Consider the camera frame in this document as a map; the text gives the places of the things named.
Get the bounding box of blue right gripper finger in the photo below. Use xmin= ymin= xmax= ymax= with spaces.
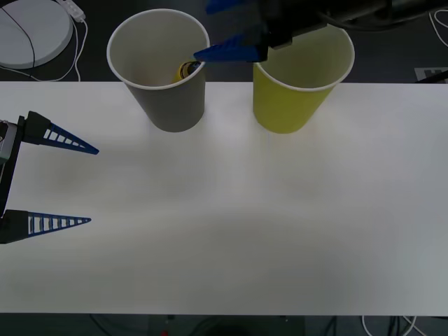
xmin=205 ymin=0 xmax=259 ymax=15
xmin=192 ymin=24 xmax=270 ymax=64

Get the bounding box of grey plastic waste bin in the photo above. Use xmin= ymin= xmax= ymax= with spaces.
xmin=106 ymin=9 xmax=211 ymax=134

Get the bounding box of white power strip cable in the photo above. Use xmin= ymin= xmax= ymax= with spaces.
xmin=0 ymin=20 xmax=89 ymax=83

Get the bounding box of white round disc base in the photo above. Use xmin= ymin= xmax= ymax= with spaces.
xmin=0 ymin=0 xmax=75 ymax=71

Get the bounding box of yellow bottle with black cap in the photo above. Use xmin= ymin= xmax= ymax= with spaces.
xmin=171 ymin=59 xmax=202 ymax=85

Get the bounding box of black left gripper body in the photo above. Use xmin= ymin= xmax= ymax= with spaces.
xmin=0 ymin=116 xmax=27 ymax=220

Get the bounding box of yellow-green plastic waste bin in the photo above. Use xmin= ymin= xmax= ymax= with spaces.
xmin=252 ymin=23 xmax=356 ymax=135

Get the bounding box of white coiled floor cable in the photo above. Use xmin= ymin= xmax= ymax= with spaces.
xmin=360 ymin=314 xmax=423 ymax=336

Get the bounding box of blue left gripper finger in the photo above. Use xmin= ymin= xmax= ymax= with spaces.
xmin=21 ymin=111 xmax=100 ymax=155
xmin=0 ymin=209 xmax=92 ymax=245

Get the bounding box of white looped cable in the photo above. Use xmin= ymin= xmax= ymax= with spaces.
xmin=427 ymin=7 xmax=448 ymax=48

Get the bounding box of thin black cable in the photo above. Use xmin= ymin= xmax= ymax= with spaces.
xmin=0 ymin=6 xmax=37 ymax=70

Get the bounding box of white power strip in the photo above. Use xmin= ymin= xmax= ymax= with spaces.
xmin=55 ymin=0 xmax=87 ymax=24

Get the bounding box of grey marker tag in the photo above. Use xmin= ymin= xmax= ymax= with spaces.
xmin=414 ymin=66 xmax=448 ymax=84

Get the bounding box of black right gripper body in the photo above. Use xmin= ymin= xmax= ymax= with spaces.
xmin=257 ymin=0 xmax=330 ymax=50

